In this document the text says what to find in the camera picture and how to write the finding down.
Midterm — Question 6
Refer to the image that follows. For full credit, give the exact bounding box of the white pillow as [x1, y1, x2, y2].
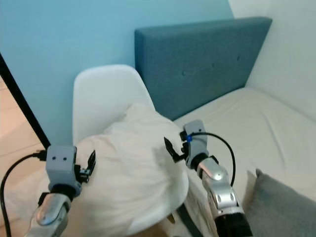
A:
[4, 102, 189, 237]

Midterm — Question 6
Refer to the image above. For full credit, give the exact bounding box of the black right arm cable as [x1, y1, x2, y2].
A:
[192, 131, 237, 186]

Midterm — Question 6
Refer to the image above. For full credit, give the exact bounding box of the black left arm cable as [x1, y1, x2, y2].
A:
[0, 151, 48, 237]

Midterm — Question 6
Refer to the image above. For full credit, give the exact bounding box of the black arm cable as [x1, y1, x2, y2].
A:
[0, 151, 48, 237]
[192, 131, 237, 186]

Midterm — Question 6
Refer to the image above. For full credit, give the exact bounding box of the white plastic chair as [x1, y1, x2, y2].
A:
[72, 64, 190, 236]

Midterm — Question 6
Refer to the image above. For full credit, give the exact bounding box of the blue upholstered headboard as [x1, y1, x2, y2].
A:
[134, 16, 274, 122]

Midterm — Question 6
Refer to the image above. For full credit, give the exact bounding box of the grey cushion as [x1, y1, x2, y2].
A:
[244, 169, 316, 237]

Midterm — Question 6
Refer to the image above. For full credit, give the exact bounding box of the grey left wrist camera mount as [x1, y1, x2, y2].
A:
[46, 145, 82, 196]

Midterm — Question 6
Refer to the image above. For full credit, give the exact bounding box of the cream bed mattress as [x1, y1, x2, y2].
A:
[173, 86, 316, 237]

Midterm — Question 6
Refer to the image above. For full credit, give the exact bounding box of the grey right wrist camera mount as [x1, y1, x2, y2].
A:
[183, 119, 208, 166]

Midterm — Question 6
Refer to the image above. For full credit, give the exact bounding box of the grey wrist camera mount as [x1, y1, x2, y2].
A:
[46, 145, 82, 196]
[183, 119, 208, 166]

